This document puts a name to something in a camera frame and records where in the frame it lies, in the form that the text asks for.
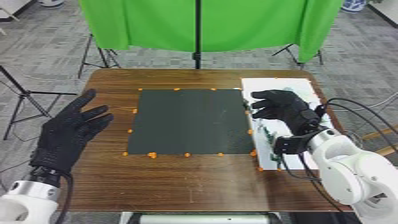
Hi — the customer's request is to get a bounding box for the green sprig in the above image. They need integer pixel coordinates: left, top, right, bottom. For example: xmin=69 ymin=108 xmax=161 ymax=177
xmin=261 ymin=127 xmax=279 ymax=142
xmin=268 ymin=152 xmax=284 ymax=165

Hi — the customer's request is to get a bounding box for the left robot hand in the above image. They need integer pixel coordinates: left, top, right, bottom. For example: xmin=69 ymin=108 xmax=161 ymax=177
xmin=28 ymin=88 xmax=115 ymax=175

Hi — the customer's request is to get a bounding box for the blue and white vase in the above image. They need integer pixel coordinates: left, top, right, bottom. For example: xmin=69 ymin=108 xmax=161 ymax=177
xmin=341 ymin=0 xmax=369 ymax=14
xmin=37 ymin=0 xmax=65 ymax=8

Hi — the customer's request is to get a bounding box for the pale grey bar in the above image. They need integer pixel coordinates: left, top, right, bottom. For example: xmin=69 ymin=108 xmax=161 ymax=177
xmin=119 ymin=211 xmax=286 ymax=224

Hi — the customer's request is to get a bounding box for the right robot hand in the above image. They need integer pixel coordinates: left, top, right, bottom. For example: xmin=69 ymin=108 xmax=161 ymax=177
xmin=248 ymin=89 xmax=328 ymax=135

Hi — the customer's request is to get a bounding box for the black backdrop stand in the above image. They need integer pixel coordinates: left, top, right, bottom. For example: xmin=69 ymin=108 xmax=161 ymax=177
xmin=76 ymin=0 xmax=327 ymax=80

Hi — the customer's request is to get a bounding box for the dark mat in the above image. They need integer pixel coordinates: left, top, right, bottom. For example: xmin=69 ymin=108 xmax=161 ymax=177
xmin=126 ymin=88 xmax=257 ymax=156

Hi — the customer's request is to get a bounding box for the black cable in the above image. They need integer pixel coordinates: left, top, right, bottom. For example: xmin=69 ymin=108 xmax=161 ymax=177
xmin=321 ymin=97 xmax=398 ymax=131
xmin=325 ymin=102 xmax=398 ymax=154
xmin=279 ymin=152 xmax=352 ymax=214

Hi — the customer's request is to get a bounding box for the black tripod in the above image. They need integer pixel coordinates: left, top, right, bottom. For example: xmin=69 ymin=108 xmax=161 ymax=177
xmin=0 ymin=64 xmax=80 ymax=141

